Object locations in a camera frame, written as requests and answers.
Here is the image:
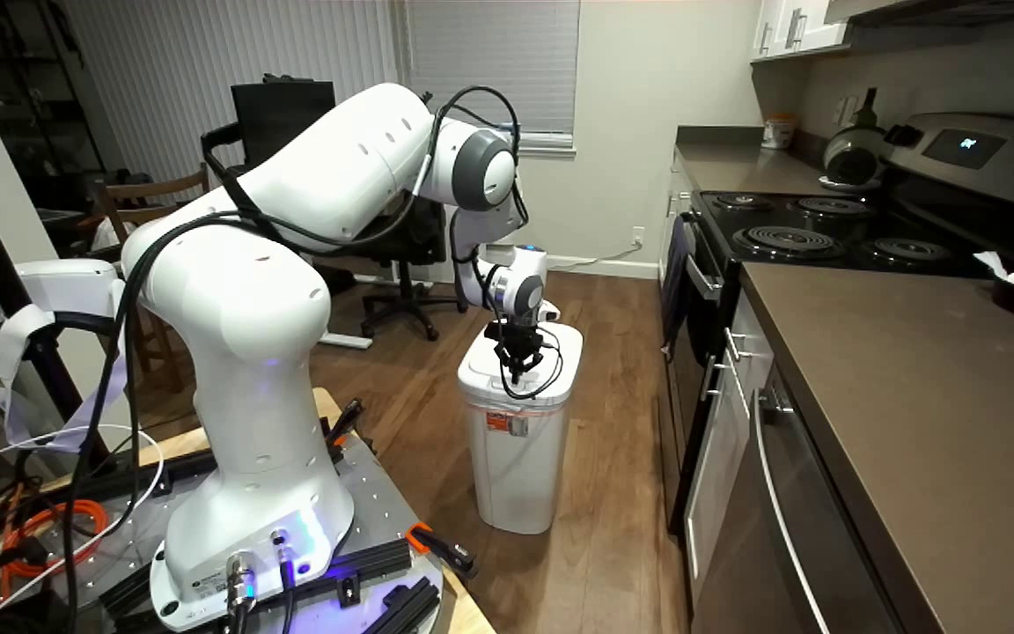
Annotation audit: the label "wooden chair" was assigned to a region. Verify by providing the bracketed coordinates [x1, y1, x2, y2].
[88, 167, 216, 239]

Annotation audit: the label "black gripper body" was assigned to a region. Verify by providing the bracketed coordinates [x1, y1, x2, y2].
[487, 312, 548, 365]

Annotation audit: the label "white bin lid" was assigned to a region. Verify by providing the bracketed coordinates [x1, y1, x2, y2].
[453, 318, 588, 412]

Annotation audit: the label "white drawer cabinet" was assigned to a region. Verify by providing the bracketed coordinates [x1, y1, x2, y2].
[715, 290, 778, 400]

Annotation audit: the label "wooden desk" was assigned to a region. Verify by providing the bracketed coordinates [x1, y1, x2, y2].
[314, 332, 376, 356]

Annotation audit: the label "white wall cabinets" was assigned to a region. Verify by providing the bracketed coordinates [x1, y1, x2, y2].
[750, 0, 1014, 62]

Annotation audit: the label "robot mounting table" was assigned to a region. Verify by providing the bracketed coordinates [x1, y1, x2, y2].
[0, 385, 501, 634]

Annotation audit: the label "black high-back chair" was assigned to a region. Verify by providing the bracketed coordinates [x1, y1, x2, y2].
[196, 74, 341, 183]

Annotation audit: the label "black stainless steel stove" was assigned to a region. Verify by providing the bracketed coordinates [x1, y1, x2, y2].
[657, 110, 1014, 538]

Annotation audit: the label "black office chair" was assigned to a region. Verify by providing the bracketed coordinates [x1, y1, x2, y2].
[324, 198, 472, 344]

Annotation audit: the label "stainless steel dishwasher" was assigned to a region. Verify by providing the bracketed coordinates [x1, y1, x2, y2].
[684, 349, 907, 634]

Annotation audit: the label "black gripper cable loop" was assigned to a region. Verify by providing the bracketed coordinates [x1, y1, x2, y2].
[496, 325, 569, 405]

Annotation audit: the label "black orange bar clamp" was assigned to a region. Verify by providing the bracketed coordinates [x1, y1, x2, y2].
[319, 398, 371, 457]
[404, 520, 483, 581]

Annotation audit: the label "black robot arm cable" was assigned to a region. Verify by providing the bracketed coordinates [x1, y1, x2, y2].
[59, 81, 527, 634]

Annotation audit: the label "orange coiled cable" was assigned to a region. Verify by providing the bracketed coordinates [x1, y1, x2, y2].
[0, 498, 115, 591]

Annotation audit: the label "dark kettle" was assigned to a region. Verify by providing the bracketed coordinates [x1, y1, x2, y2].
[817, 85, 890, 194]

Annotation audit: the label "black aluminium rail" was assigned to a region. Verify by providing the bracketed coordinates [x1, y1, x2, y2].
[363, 575, 446, 634]

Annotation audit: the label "black shelf rack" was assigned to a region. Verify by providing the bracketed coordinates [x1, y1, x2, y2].
[0, 0, 105, 221]

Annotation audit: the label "white translucent bin body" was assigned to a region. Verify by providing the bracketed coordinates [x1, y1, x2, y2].
[463, 391, 579, 538]

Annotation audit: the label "white padded frame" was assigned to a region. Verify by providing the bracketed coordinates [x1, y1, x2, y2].
[0, 256, 135, 453]

